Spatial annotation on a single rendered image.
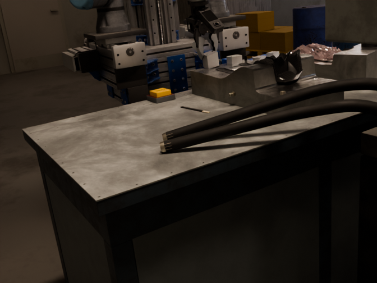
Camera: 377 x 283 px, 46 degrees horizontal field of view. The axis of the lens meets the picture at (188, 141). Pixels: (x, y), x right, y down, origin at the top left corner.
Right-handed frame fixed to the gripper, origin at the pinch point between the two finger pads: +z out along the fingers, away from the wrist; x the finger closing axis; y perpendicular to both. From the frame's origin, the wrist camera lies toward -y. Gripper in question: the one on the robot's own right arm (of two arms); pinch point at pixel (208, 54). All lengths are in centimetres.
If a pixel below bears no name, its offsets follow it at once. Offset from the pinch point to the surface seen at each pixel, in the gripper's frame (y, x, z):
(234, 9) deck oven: 536, -415, 157
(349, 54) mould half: -36.1, -34.5, 2.7
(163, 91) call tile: 0.5, 21.3, 7.6
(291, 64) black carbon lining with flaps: -30.4, -12.6, 0.9
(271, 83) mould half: -36.1, 1.7, 1.3
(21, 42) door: 727, -65, 155
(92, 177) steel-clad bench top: -49, 67, -2
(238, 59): -2.6, -11.4, 4.8
